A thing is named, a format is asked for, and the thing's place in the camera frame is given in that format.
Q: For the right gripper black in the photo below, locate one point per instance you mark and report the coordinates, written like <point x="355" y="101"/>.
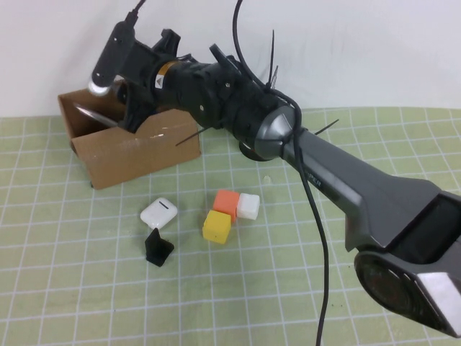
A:
<point x="144" y="72"/>

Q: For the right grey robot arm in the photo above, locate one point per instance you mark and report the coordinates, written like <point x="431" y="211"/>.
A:
<point x="342" y="187"/>

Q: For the brown cardboard box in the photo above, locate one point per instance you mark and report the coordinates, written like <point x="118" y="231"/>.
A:
<point x="126" y="162"/>

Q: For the white earbuds case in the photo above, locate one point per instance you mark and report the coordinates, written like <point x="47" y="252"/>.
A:
<point x="158" y="212"/>

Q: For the black mesh pen holder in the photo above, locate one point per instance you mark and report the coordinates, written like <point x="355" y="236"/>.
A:
<point x="250" y="153"/>

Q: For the orange block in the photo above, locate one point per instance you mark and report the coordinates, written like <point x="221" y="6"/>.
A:
<point x="226" y="205"/>

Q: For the yellow block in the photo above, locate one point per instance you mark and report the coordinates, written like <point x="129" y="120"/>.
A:
<point x="216" y="227"/>

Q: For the white block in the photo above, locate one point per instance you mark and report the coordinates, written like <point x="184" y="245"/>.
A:
<point x="248" y="207"/>

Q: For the green checked tablecloth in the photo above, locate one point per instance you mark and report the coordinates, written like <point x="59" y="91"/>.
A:
<point x="108" y="288"/>

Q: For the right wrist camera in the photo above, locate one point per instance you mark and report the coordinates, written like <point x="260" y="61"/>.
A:
<point x="111" y="54"/>

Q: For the black plastic bracket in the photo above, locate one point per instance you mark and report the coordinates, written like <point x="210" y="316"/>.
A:
<point x="158" y="250"/>

